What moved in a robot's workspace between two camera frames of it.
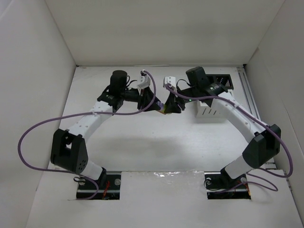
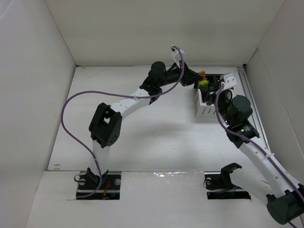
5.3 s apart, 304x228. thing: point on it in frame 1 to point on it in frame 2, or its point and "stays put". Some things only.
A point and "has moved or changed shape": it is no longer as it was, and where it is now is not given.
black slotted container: (225, 79) stays put
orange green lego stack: (163, 111) has moved or changed shape
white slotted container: (204, 110) stays put
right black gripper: (174, 100) to (214, 91)
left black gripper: (142, 99) to (185, 77)
